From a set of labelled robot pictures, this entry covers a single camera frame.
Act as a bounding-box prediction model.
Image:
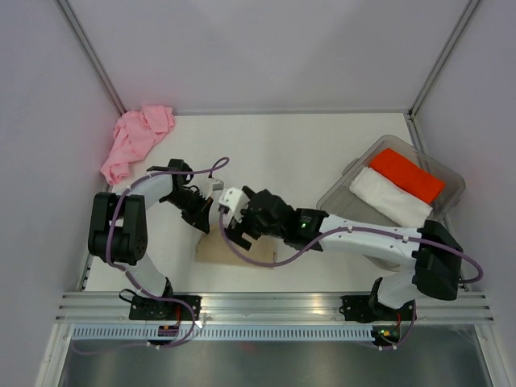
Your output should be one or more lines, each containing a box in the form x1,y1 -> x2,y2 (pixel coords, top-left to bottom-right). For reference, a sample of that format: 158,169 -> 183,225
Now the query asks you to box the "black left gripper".
161,189 -> 214,235

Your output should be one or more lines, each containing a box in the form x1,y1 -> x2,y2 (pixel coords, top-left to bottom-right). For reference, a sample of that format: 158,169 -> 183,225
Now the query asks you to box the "beige t shirt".
195,231 -> 279,272

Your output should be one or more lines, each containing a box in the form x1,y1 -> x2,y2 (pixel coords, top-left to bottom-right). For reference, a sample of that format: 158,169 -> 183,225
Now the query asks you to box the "white t shirt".
349,167 -> 432,227

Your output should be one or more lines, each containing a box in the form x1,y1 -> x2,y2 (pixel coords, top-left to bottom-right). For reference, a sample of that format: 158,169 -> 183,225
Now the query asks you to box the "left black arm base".
119,289 -> 202,322

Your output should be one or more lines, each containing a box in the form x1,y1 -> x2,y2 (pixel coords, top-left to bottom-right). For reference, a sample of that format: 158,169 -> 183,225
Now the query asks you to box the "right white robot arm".
218,187 -> 463,320

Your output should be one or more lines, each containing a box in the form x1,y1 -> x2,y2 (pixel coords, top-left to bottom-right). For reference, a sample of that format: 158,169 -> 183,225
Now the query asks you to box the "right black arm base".
339,295 -> 414,323

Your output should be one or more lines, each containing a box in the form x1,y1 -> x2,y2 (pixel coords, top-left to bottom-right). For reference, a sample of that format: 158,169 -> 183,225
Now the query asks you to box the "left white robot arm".
88,159 -> 213,319

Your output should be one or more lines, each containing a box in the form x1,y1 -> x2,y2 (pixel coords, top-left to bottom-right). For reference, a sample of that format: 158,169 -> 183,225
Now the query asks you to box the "clear grey plastic bin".
316,135 -> 465,228

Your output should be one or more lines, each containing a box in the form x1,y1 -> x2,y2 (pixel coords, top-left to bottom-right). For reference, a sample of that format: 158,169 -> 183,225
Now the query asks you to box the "pink crumpled t shirt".
100,104 -> 176,185

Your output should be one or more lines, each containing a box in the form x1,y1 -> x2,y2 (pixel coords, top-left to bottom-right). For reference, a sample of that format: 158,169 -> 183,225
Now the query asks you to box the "rolled orange t shirt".
368,148 -> 446,205

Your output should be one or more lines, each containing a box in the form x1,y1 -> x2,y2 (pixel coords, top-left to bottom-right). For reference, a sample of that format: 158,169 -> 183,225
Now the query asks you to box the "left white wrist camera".
199,177 -> 224,198

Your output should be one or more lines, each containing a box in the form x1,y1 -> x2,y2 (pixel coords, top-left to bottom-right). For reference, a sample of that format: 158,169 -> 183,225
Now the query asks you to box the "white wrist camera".
199,177 -> 224,198
218,187 -> 250,227

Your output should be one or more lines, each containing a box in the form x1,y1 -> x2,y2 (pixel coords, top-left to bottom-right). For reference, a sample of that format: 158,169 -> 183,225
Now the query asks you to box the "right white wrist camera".
218,187 -> 250,227

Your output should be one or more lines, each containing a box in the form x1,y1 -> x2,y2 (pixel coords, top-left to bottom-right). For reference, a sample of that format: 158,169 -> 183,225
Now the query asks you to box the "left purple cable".
72,156 -> 231,356

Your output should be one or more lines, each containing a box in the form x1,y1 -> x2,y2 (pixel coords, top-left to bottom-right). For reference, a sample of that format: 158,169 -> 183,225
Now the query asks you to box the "white slotted cable duct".
72,324 -> 373,342

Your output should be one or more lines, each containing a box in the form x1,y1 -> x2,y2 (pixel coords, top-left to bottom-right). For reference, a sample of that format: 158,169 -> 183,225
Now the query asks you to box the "aluminium front rail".
55,292 -> 494,325

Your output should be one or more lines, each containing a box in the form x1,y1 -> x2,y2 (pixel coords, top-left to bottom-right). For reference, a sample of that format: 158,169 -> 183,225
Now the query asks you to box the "right aluminium frame post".
406,0 -> 483,121

